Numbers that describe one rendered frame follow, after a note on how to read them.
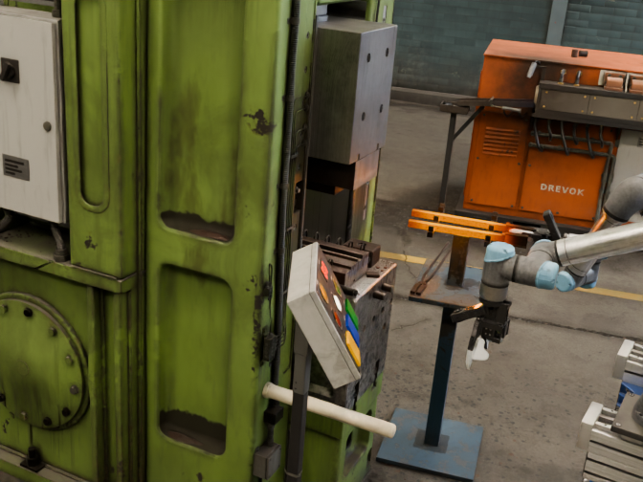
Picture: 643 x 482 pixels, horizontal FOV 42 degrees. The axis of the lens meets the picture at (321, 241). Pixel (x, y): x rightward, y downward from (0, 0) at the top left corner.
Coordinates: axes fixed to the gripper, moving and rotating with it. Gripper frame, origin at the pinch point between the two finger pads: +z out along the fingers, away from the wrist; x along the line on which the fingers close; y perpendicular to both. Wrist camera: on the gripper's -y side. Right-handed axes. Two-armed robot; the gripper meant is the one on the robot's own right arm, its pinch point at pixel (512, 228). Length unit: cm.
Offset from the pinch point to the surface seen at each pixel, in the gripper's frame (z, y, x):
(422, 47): 156, 34, 696
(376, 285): 41, 13, -46
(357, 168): 49, -31, -58
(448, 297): 18.8, 26.3, -15.2
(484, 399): 1, 103, 47
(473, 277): 12.3, 26.3, 8.5
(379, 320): 40, 30, -39
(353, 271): 48, 6, -53
